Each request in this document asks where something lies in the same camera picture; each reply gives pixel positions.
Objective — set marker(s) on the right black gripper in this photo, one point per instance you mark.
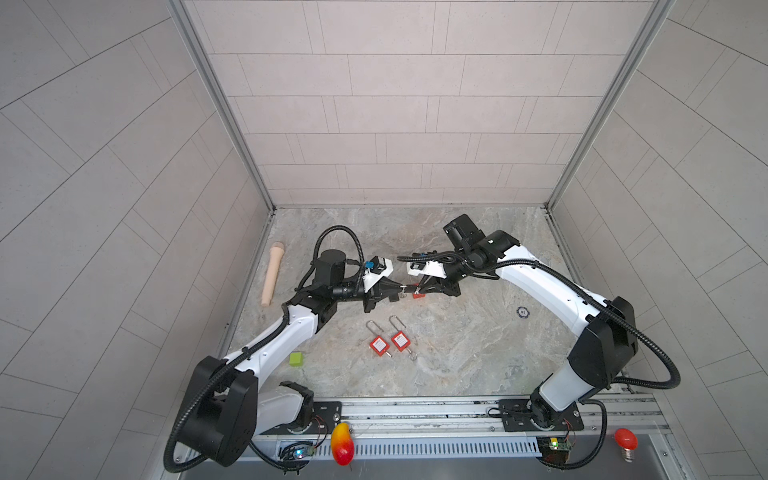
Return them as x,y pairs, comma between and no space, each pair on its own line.
440,285

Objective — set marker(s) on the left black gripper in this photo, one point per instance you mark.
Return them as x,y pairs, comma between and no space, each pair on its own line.
370,299

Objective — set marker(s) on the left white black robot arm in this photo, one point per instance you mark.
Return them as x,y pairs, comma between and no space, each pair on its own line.
223,408

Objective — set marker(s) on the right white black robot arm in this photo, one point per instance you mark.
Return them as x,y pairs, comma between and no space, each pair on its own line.
606,332

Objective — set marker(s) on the green cube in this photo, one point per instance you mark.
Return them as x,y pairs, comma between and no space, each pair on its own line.
296,359

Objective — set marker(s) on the beige toy microphone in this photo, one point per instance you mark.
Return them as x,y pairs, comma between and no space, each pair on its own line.
276,253

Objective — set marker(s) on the yellow red mango toy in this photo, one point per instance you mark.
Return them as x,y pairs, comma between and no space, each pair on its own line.
342,444

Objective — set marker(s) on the left circuit board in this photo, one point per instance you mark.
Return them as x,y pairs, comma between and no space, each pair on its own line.
297,454

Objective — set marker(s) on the circuit board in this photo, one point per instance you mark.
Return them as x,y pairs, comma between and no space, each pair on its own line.
297,454
554,450

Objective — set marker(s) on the right circuit board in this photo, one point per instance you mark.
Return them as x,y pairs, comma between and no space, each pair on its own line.
554,450

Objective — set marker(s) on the red light bulb toy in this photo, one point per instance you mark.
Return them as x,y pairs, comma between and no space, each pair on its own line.
627,442

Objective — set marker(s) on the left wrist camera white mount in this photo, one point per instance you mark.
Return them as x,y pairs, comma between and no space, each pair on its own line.
375,270

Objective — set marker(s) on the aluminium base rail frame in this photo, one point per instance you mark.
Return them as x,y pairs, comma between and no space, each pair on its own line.
468,427

